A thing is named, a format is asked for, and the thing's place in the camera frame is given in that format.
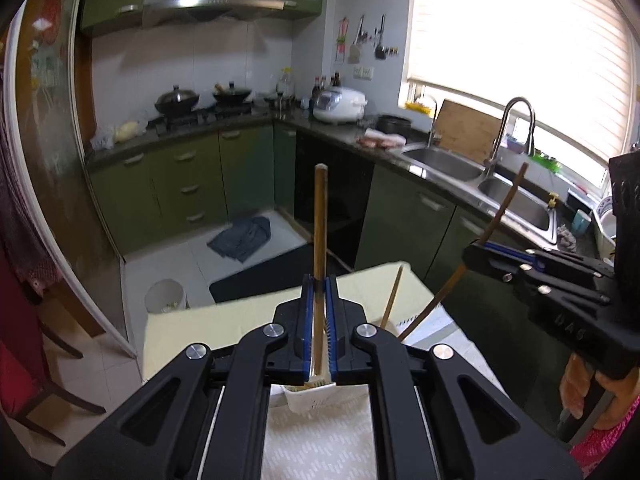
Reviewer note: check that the black cooking pot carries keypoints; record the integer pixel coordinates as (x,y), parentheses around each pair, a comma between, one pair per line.
(394,122)

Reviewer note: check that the white window blind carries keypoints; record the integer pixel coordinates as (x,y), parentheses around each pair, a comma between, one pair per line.
(500,35)

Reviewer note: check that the pale yellow bag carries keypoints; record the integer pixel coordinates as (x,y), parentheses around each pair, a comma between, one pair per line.
(126,131)

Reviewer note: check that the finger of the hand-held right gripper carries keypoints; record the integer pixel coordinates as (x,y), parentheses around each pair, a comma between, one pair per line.
(495,271)
(505,252)

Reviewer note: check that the white wall socket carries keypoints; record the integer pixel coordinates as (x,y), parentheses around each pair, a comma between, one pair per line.
(362,72)

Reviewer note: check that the bamboo cutting board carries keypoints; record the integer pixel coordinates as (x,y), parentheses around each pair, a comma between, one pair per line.
(467,130)

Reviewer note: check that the person's right hand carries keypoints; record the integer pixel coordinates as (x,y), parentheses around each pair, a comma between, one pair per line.
(572,385)

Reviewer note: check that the clear plastic bag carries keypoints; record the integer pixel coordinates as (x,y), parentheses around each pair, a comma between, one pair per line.
(102,141)

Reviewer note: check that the red covered wooden chair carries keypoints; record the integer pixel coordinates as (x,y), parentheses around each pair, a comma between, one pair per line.
(15,360)

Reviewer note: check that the pale yellow tablecloth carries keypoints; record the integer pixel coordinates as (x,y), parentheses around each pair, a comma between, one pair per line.
(210,330)

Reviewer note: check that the glass sliding door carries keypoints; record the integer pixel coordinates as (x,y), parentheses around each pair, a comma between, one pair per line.
(60,110)

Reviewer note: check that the teal cup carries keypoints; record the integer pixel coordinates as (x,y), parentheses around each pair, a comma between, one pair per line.
(581,222)

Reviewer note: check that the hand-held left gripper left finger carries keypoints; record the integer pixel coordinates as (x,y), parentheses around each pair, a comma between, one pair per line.
(309,330)

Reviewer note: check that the steel hanging spatula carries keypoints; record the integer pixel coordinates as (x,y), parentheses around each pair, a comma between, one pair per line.
(356,45)

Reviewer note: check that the tall steel faucet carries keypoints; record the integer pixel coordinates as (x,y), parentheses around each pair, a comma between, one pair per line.
(520,115)

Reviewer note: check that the black hanging spatula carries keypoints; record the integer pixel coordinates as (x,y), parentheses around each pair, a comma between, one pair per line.
(380,40)

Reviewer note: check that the white trash bin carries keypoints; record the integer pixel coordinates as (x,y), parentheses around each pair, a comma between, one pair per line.
(165,297)

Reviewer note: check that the yellow tap knob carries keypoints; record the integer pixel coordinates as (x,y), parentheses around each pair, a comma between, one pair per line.
(552,200)

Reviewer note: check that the dark brown wooden chopstick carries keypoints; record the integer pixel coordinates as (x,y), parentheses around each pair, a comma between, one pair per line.
(505,205)

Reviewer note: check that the small steel faucet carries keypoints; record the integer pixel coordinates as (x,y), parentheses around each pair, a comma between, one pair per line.
(433,120)

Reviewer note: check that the pink white cloth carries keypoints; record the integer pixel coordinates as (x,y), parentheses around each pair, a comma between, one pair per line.
(382,139)

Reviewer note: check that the white dishes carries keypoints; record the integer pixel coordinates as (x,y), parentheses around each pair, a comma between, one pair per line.
(604,230)

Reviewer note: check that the person's right forearm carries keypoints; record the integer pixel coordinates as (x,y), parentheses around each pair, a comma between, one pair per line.
(605,447)

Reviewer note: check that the white rice cooker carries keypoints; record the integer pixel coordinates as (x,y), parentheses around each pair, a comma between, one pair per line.
(340,105)

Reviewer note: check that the light wooden chopstick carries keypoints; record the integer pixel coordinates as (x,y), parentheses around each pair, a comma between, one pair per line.
(392,300)
(320,220)

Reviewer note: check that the black floor mat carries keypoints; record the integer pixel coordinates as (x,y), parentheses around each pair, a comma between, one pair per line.
(270,275)

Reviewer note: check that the black gas stove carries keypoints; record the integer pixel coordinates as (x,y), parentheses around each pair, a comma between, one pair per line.
(200,117)

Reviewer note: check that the green lower kitchen cabinets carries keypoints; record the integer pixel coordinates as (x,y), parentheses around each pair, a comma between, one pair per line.
(190,170)

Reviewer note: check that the red hanging utensil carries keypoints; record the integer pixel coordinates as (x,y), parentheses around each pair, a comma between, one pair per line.
(342,40)

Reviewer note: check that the white grey patterned tablecloth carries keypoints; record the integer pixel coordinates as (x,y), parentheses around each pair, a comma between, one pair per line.
(320,450)

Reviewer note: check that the black wok with lid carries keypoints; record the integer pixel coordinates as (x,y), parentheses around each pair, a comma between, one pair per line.
(176,100)

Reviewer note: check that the dark kitchen countertop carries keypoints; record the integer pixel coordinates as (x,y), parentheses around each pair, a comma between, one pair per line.
(342,131)

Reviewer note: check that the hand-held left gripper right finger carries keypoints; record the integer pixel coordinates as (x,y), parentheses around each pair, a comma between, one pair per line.
(333,330)

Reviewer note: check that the green windowsill item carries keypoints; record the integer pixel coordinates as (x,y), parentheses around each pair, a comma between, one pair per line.
(547,162)

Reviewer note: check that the small steel pot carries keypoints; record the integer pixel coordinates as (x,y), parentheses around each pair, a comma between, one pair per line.
(281,102)

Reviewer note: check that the grey rag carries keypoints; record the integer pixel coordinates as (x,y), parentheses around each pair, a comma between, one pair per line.
(565,239)

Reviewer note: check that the clear oil bottle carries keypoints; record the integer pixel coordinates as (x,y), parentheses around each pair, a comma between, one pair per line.
(285,82)

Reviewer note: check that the black built-in appliance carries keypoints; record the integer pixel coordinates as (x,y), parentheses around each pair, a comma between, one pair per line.
(335,195)

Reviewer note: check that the steel double sink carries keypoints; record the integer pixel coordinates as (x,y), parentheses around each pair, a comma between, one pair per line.
(450,160)

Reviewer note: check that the row of dark sauce bottles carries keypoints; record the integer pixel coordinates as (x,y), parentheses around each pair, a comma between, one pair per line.
(326,85)

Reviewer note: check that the blue grey floor cloth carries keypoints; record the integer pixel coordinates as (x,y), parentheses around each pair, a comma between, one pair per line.
(240,240)

